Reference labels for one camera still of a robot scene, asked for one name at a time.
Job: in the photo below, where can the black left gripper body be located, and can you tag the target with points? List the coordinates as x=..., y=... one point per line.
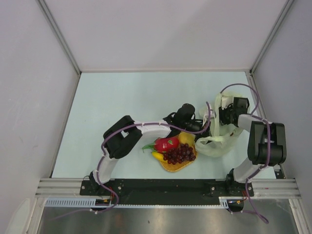
x=192, y=125

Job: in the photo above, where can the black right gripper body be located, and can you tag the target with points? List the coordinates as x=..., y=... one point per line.
x=224, y=115

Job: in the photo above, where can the yellow fake pear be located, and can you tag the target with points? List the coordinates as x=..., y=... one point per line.
x=186, y=138

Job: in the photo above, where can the translucent pale green plastic bag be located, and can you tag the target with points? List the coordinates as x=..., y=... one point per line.
x=223, y=137

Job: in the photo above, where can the dark red fake fruit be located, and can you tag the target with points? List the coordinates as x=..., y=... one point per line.
x=184, y=153

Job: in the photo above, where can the red fake dragon fruit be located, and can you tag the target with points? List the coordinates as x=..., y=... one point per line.
x=162, y=145

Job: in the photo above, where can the yellow fake banana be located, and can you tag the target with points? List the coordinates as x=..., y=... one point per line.
x=158, y=156

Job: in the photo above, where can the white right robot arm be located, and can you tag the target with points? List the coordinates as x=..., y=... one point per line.
x=266, y=144

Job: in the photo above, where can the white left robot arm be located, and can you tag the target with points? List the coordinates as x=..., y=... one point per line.
x=122, y=137

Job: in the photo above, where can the woven bamboo tray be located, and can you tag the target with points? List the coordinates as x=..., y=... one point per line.
x=177, y=167

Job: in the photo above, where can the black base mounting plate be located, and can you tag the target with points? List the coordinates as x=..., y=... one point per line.
x=176, y=191

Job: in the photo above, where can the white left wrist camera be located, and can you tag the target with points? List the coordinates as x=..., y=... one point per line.
x=205, y=115

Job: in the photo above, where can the white slotted cable duct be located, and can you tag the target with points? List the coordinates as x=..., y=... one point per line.
x=100, y=203

